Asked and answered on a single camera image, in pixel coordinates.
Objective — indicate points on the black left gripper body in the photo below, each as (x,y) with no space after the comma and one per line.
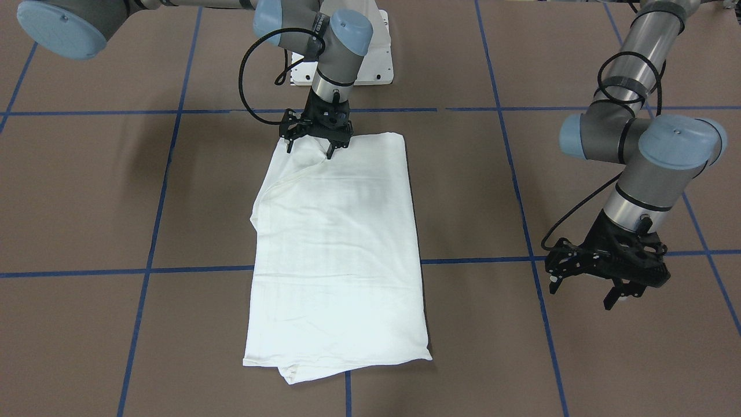
(586,252)

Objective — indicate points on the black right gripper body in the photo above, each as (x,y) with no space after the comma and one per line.
(293,128)

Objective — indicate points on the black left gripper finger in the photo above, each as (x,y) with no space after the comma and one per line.
(559,267)
(622,290)

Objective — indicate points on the white long-sleeve printed shirt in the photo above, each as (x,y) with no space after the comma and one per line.
(337,282)

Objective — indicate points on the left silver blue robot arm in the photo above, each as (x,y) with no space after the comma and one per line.
(660,153)

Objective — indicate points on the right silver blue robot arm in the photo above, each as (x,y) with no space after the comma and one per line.
(337,41)

